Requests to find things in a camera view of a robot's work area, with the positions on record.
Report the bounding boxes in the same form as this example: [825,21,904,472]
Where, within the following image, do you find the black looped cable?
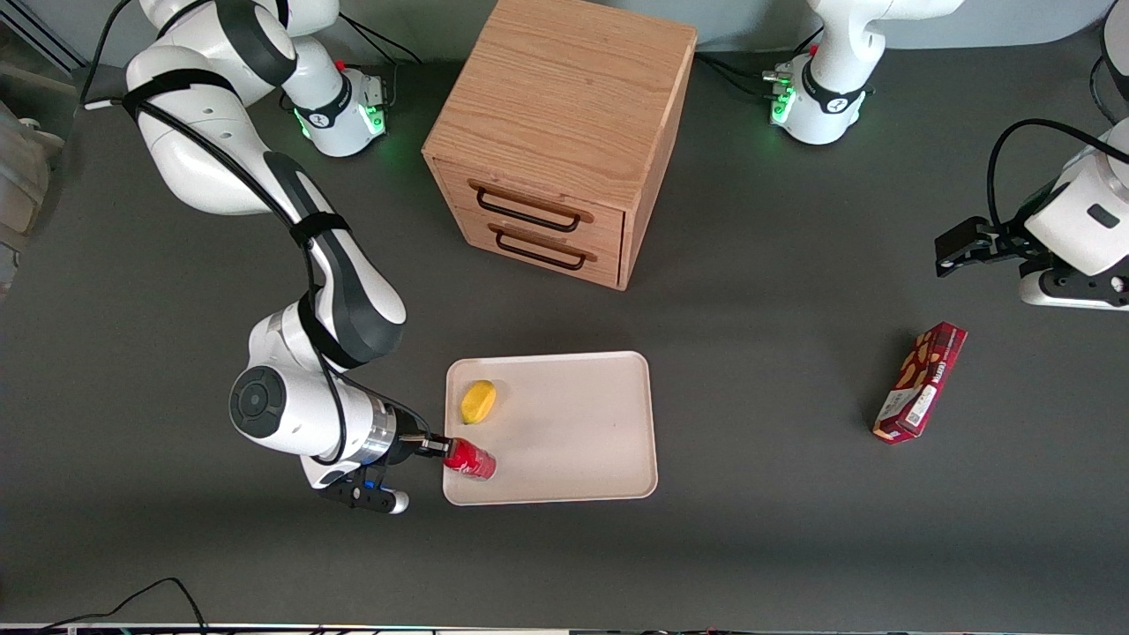
[1090,49,1129,126]

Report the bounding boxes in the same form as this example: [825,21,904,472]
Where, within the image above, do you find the whitish crumpled cover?
[0,100,68,301]

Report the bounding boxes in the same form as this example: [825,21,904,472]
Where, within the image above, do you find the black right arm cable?
[81,0,354,468]

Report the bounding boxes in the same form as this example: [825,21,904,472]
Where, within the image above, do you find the aluminium frame profile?
[0,0,91,73]

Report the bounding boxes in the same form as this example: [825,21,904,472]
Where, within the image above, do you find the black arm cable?
[81,0,354,468]
[986,118,1129,232]

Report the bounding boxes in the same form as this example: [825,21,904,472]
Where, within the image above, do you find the black base cables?
[695,25,826,100]
[333,12,424,116]

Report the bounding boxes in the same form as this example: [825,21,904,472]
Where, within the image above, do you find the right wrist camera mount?
[304,459,411,516]

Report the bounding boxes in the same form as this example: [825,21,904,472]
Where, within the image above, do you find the red coke bottle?
[444,437,497,482]

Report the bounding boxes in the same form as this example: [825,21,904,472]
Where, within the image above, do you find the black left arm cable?
[986,118,1129,232]

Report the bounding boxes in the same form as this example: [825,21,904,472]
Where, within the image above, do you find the black metal drawer handle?
[475,186,584,235]
[495,230,588,272]

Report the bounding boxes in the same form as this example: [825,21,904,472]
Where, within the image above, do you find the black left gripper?
[935,215,1052,280]

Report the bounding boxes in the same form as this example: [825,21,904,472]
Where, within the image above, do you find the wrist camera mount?
[1019,261,1129,312]
[304,459,411,516]

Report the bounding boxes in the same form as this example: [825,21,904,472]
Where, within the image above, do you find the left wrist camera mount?
[1019,261,1129,312]

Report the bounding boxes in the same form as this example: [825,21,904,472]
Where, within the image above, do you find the wooden drawer front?
[433,160,626,253]
[447,205,624,289]

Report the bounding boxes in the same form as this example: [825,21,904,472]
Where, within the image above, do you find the cream plastic tray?
[442,351,660,507]

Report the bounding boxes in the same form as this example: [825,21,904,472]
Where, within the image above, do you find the black right base cables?
[333,12,424,116]

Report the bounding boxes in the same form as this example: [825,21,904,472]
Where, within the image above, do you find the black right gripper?
[390,422,456,466]

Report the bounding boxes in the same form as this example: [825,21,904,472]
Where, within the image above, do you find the black left base cables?
[695,25,826,100]

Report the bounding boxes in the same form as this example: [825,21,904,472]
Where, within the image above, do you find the wooden drawer cabinet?
[422,0,699,292]

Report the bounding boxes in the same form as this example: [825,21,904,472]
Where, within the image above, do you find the yellow lemon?
[460,380,497,426]

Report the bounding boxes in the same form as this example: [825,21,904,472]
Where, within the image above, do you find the black cable on table edge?
[35,577,209,635]

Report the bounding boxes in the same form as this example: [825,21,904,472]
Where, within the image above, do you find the red snack box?
[872,322,968,445]

